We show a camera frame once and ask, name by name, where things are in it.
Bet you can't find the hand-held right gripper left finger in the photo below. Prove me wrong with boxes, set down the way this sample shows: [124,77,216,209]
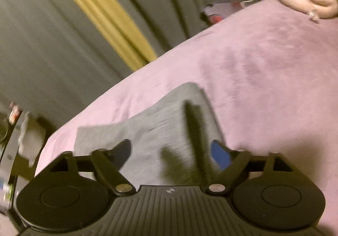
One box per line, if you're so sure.
[50,139,134,196]

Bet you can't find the black bedside cabinet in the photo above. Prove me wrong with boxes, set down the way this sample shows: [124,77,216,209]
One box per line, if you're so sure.
[0,101,36,226]

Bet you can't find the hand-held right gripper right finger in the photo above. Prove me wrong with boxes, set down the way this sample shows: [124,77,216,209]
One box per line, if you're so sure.
[206,140,294,196]

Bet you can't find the grey pants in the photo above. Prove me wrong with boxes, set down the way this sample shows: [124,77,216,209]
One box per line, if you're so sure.
[74,82,228,187]

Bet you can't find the white cloth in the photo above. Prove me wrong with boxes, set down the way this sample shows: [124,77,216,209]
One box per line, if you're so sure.
[17,111,47,168]

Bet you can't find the pink bed sheet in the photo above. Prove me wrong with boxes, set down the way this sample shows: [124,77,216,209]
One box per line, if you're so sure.
[0,0,338,236]

